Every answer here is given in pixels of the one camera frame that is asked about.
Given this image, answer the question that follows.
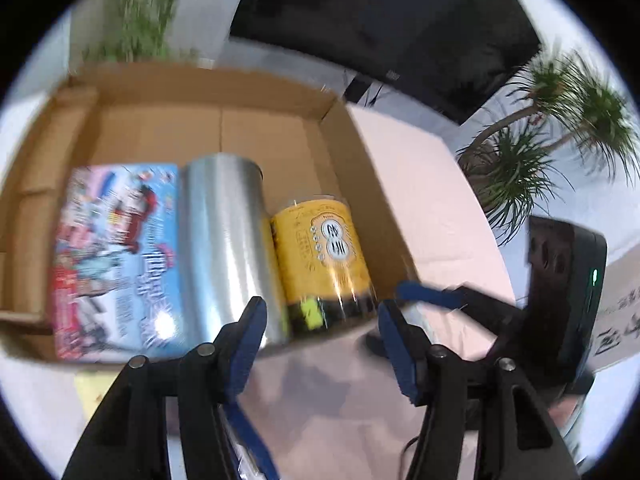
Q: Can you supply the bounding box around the yellow paper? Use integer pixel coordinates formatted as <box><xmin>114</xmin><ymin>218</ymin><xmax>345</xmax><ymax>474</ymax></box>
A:
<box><xmin>75</xmin><ymin>375</ymin><xmax>118</xmax><ymax>416</ymax></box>

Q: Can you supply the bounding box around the leafy green potted plant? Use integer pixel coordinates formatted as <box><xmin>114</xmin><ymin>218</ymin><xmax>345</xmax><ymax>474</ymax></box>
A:
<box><xmin>82</xmin><ymin>0</ymin><xmax>201</xmax><ymax>66</ymax></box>

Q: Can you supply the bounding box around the pink tablecloth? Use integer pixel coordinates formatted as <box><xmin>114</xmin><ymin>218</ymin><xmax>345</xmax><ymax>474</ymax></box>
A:
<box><xmin>0</xmin><ymin>105</ymin><xmax>591</xmax><ymax>480</ymax></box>

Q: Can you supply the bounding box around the cardboard box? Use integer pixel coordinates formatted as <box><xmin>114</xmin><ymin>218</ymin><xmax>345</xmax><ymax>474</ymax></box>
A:
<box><xmin>0</xmin><ymin>62</ymin><xmax>421</xmax><ymax>368</ymax></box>

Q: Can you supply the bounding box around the yellow label jar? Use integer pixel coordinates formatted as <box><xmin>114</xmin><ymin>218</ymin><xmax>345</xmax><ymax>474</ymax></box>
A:
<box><xmin>270</xmin><ymin>194</ymin><xmax>378</xmax><ymax>338</ymax></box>

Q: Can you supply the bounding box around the silver metal can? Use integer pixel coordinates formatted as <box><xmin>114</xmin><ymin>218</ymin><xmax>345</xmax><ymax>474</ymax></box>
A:
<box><xmin>177</xmin><ymin>154</ymin><xmax>293</xmax><ymax>351</ymax></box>

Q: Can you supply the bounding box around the black television stand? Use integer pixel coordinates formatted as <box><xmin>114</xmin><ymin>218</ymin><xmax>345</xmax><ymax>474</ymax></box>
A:
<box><xmin>345</xmin><ymin>75</ymin><xmax>386</xmax><ymax>108</ymax></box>

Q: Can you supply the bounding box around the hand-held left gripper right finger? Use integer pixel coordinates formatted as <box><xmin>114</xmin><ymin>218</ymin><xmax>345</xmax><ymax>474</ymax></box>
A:
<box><xmin>377</xmin><ymin>299</ymin><xmax>581</xmax><ymax>480</ymax></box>

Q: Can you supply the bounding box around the black television screen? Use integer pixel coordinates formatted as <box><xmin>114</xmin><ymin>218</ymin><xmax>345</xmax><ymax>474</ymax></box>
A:
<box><xmin>229</xmin><ymin>0</ymin><xmax>543</xmax><ymax>126</ymax></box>

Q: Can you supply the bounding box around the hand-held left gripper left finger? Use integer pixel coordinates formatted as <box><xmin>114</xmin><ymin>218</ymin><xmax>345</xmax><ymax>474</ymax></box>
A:
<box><xmin>62</xmin><ymin>296</ymin><xmax>269</xmax><ymax>480</ymax></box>

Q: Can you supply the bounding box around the colourful printed toy box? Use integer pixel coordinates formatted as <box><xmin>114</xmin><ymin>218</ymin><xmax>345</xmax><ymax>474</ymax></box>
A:
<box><xmin>50</xmin><ymin>162</ymin><xmax>188</xmax><ymax>361</ymax></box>

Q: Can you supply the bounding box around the spiky palm potted plant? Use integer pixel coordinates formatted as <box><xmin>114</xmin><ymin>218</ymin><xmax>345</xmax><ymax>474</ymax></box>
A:
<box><xmin>455</xmin><ymin>47</ymin><xmax>640</xmax><ymax>246</ymax></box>

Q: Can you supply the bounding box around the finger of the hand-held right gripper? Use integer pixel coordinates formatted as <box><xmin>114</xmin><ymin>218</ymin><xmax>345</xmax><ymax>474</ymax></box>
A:
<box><xmin>396</xmin><ymin>281</ymin><xmax>526</xmax><ymax>348</ymax></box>

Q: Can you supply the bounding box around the printed cardboard sheet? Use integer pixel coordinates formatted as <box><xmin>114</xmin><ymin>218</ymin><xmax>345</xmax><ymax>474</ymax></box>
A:
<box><xmin>585</xmin><ymin>250</ymin><xmax>640</xmax><ymax>376</ymax></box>

